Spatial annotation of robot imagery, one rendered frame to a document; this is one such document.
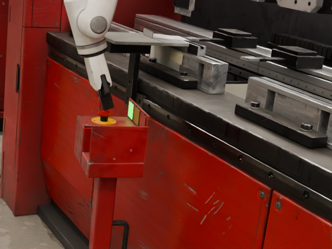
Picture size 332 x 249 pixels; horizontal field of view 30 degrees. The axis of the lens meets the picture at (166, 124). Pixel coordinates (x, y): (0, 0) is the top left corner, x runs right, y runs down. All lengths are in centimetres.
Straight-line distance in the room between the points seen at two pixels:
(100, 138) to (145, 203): 42
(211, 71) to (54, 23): 111
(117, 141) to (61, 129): 99
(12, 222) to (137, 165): 133
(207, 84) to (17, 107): 121
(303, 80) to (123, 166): 61
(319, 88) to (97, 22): 69
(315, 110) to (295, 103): 7
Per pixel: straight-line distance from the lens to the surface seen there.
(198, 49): 196
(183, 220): 183
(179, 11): 209
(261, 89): 169
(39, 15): 277
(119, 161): 171
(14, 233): 286
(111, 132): 167
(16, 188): 296
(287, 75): 199
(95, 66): 172
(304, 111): 157
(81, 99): 244
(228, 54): 222
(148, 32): 204
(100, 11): 163
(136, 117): 178
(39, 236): 284
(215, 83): 189
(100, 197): 181
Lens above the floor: 128
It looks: 16 degrees down
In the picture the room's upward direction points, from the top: 7 degrees clockwise
